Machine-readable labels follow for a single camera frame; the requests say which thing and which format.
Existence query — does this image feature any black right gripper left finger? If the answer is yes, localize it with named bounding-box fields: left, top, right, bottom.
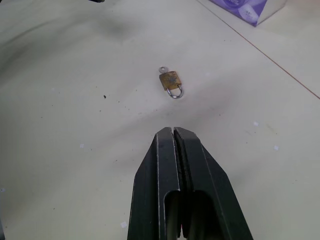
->
left=126, top=126, right=185, bottom=240

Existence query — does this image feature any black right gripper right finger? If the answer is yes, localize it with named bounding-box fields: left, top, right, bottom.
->
left=173, top=127, right=255, bottom=240

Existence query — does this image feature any brass padlock with steel shackle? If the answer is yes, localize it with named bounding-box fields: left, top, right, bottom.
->
left=158, top=70, right=185, bottom=100

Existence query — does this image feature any purple and white tissue box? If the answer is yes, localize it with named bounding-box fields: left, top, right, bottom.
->
left=207, top=0, right=288, bottom=28

